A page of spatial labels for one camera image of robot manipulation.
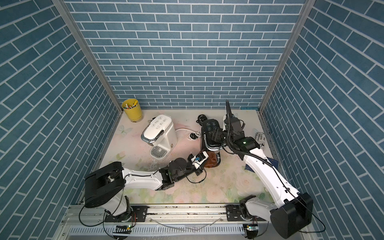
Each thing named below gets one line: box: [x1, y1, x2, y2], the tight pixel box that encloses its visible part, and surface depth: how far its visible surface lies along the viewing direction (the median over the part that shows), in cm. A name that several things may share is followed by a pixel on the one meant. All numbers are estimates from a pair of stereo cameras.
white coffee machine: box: [141, 114, 178, 160], surface depth 85 cm
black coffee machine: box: [201, 119, 226, 165], surface depth 79 cm
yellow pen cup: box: [121, 98, 143, 123], surface depth 108 cm
